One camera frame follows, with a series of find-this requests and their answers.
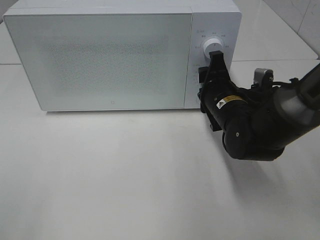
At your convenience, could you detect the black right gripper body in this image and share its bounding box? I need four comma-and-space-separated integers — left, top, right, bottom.
198, 74, 250, 133

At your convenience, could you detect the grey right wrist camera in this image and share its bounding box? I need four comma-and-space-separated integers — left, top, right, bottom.
253, 68, 274, 88

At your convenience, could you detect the upper white microwave knob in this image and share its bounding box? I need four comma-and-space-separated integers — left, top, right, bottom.
202, 37, 224, 59

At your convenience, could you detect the white microwave door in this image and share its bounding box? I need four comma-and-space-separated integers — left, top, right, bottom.
5, 14, 191, 111

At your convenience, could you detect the white microwave oven body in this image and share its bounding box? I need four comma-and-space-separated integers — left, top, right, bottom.
3, 0, 242, 111

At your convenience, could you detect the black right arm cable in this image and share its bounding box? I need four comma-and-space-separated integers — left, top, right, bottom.
221, 77, 300, 151

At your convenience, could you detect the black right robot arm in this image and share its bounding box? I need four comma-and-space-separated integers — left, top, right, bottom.
198, 51, 320, 161

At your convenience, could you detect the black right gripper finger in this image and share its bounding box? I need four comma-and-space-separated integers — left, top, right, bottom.
198, 66, 209, 83
206, 50, 231, 83

